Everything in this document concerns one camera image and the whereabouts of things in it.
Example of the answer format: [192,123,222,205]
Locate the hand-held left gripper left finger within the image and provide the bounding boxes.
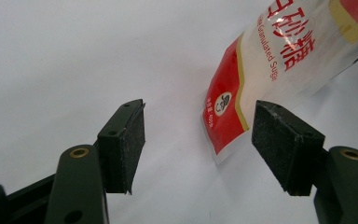
[45,98,147,224]

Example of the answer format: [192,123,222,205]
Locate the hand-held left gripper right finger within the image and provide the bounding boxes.
[251,100,358,224]

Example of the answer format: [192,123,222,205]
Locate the red and white sugar bag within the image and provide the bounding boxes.
[201,0,358,165]

